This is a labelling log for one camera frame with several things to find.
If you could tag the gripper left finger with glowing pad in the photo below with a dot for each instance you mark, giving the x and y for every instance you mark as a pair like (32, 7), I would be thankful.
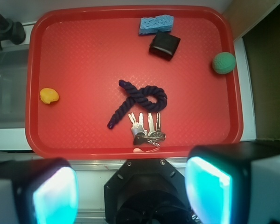
(43, 191)

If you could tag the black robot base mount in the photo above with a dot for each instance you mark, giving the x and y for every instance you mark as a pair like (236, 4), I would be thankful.
(147, 191)

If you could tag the red plastic tray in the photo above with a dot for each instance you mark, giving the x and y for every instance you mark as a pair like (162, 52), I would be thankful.
(83, 53)

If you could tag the yellow toy piece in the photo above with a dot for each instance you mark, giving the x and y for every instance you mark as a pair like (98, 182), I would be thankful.
(48, 95)

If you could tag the steel sink basin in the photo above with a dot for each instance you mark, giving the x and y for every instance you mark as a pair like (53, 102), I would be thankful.
(13, 82)

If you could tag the black faucet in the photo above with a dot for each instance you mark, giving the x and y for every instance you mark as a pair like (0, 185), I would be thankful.
(11, 31)

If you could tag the black leather wallet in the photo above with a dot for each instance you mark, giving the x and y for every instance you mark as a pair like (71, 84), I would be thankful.
(164, 45)

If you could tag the silver key bunch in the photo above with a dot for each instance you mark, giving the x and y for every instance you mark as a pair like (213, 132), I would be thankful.
(152, 136)

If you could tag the blue sponge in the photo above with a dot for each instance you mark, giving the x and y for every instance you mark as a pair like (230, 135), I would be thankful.
(151, 25)

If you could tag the green textured ball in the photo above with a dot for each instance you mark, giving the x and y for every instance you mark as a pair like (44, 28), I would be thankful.
(224, 63)

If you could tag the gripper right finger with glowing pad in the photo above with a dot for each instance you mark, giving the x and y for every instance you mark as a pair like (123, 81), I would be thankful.
(235, 183)

